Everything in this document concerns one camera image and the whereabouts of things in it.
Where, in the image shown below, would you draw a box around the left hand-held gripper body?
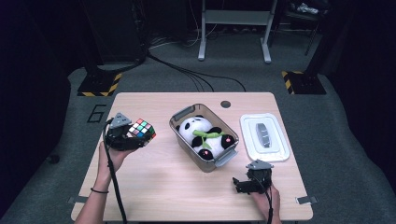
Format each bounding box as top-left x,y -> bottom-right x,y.
104,112 -> 134,152

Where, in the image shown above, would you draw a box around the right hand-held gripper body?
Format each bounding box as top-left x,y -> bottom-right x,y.
245,159 -> 275,193

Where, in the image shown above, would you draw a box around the colourful puzzle cube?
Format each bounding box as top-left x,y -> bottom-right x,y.
127,118 -> 158,147

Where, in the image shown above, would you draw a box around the white storage box lid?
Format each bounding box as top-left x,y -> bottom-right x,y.
239,112 -> 291,163

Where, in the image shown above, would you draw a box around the clear grey storage box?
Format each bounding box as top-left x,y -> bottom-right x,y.
168,103 -> 241,174

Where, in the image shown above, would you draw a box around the panda plush toy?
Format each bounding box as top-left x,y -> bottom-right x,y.
175,115 -> 236,161

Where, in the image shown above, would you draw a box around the person's right hand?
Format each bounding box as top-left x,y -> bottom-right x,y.
249,182 -> 282,219

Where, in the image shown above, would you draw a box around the person's left hand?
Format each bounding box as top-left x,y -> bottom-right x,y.
97,141 -> 138,182

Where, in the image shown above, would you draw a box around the black striped stand base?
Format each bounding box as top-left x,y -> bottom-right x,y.
77,71 -> 123,98
281,70 -> 328,96

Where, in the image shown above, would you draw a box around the dark chair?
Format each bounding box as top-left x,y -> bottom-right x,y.
274,0 -> 330,57

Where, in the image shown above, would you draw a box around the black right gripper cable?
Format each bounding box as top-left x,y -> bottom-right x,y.
252,173 -> 276,224

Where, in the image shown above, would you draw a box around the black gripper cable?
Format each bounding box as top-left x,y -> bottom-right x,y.
102,119 -> 129,224
252,173 -> 276,224

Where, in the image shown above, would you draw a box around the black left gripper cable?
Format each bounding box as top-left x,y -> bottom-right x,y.
102,119 -> 129,224

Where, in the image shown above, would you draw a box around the black floor cable bundle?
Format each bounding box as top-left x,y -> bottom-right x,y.
147,50 -> 248,93

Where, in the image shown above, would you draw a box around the white metal stand frame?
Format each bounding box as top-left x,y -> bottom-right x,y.
197,0 -> 279,65

